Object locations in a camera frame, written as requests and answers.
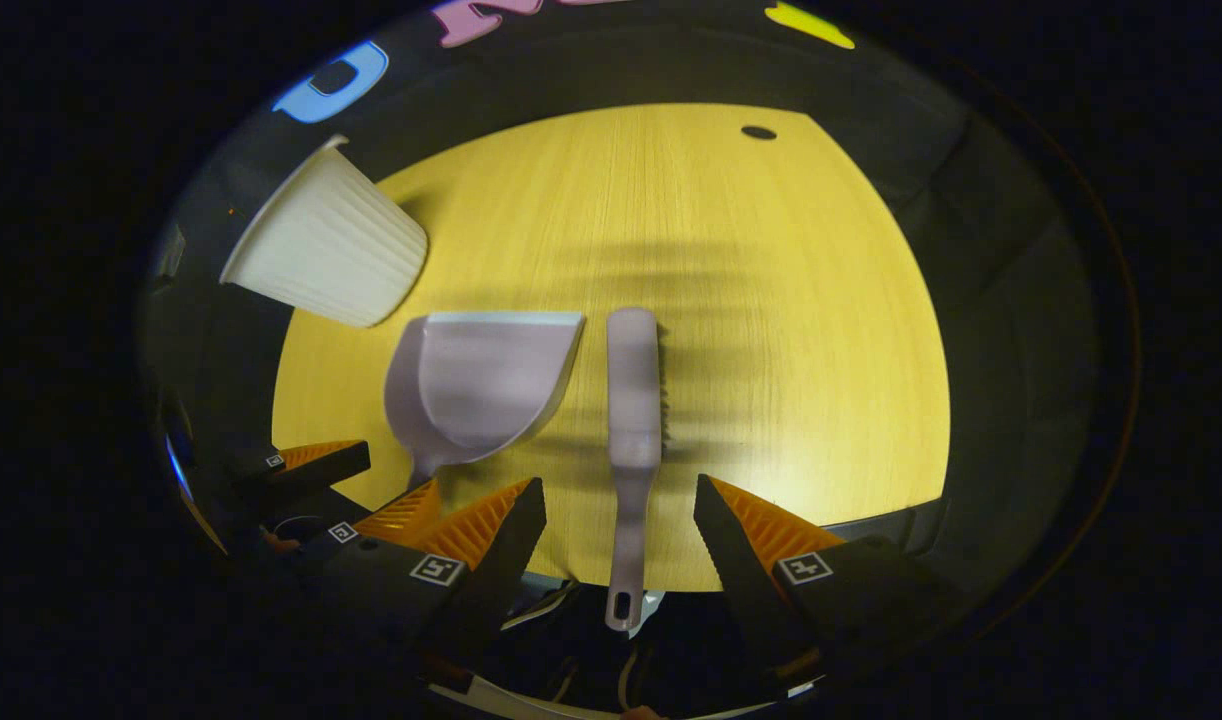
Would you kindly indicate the white ribbed garbage bin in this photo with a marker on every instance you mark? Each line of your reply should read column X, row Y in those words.
column 321, row 250

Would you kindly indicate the pale purple small broom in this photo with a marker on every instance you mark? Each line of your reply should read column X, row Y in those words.
column 633, row 400

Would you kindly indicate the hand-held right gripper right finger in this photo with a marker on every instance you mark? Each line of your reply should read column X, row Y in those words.
column 736, row 570

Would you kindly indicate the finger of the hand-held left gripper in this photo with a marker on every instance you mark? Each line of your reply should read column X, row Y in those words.
column 321, row 468
column 401, row 515

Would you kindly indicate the pale purple plastic dustpan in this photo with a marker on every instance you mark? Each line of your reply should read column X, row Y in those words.
column 481, row 380

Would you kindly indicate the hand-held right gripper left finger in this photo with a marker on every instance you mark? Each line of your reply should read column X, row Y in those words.
column 506, row 570

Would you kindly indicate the yellow wooden desktop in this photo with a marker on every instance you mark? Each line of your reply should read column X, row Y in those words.
column 771, row 350

